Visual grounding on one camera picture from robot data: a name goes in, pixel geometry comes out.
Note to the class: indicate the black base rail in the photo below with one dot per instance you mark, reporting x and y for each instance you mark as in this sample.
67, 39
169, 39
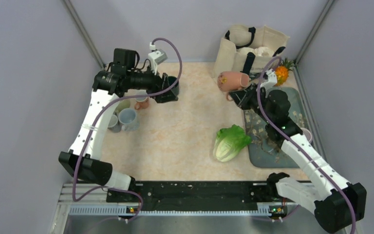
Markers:
202, 196

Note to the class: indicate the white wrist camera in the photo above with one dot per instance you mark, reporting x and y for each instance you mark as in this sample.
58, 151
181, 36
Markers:
269, 79
156, 57

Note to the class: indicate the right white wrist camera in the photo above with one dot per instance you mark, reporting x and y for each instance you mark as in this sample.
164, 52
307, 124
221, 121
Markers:
269, 79

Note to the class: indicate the toy lettuce head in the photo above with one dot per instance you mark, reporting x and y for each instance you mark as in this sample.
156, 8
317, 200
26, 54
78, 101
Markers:
229, 142

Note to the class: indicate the light green mug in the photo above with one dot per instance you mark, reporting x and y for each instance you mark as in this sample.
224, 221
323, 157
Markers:
123, 105

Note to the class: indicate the floral grey tray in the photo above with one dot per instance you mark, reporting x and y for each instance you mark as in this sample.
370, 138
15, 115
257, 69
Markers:
264, 153

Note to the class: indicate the grey blue mug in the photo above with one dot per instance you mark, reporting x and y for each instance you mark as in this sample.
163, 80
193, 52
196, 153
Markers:
114, 124

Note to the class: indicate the toy pineapple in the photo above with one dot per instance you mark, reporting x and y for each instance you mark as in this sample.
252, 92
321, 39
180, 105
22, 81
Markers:
283, 70

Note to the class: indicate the pink mug large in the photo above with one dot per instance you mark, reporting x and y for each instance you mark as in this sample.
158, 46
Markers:
231, 81

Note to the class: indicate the pink mug small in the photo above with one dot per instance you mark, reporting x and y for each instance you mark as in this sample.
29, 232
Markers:
142, 102

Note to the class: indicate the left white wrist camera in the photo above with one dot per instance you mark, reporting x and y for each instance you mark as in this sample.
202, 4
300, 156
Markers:
156, 57

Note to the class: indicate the beige canvas tote bag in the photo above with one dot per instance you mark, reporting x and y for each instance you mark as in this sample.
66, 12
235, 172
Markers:
248, 49

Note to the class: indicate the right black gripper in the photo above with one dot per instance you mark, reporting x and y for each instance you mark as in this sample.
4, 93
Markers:
242, 98

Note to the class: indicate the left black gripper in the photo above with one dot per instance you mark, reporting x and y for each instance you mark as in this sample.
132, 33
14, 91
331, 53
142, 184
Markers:
157, 85

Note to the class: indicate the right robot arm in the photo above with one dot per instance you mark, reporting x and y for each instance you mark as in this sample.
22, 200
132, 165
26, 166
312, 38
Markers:
335, 202

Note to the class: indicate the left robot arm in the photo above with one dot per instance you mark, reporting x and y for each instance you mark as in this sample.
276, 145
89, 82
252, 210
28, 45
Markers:
82, 160

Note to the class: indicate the mauve cup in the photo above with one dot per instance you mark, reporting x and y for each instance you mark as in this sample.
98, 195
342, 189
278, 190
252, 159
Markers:
307, 134

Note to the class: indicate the white grey mug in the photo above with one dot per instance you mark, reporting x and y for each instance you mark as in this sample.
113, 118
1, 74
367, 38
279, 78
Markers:
128, 119

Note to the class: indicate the dark teal mug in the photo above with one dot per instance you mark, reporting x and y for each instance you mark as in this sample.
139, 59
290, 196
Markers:
173, 81

